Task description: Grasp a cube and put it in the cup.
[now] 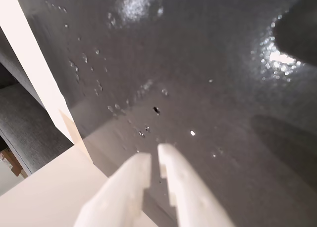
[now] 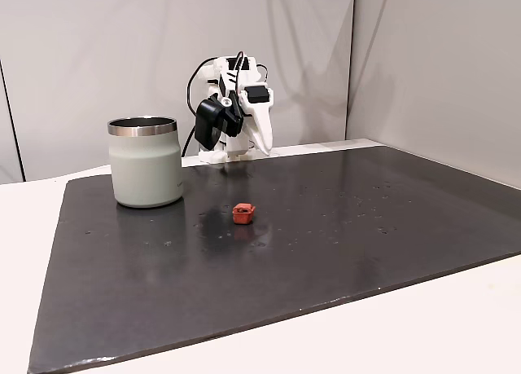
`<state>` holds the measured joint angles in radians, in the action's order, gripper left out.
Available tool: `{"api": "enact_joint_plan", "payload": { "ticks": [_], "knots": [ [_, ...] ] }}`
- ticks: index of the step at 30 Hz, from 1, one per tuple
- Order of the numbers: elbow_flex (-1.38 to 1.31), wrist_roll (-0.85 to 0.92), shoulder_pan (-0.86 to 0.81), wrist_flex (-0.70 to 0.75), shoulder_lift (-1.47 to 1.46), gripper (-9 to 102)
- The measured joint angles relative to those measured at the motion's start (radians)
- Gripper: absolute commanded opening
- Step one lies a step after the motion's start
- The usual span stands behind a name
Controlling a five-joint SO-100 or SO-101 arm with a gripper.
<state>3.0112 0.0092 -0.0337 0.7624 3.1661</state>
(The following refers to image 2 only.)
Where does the black camera box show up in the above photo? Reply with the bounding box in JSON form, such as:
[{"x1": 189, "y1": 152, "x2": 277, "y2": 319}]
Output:
[{"x1": 194, "y1": 90, "x2": 246, "y2": 152}]

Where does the pale green steel-rimmed cup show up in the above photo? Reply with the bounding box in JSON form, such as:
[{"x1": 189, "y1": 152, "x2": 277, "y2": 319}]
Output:
[{"x1": 107, "y1": 116, "x2": 185, "y2": 209}]

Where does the small red cube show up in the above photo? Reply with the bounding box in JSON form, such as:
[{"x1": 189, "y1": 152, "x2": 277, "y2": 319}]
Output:
[{"x1": 231, "y1": 202, "x2": 256, "y2": 226}]

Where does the dark grey table mat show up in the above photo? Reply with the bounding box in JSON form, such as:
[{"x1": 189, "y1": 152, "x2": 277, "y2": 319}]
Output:
[{"x1": 27, "y1": 146, "x2": 521, "y2": 374}]

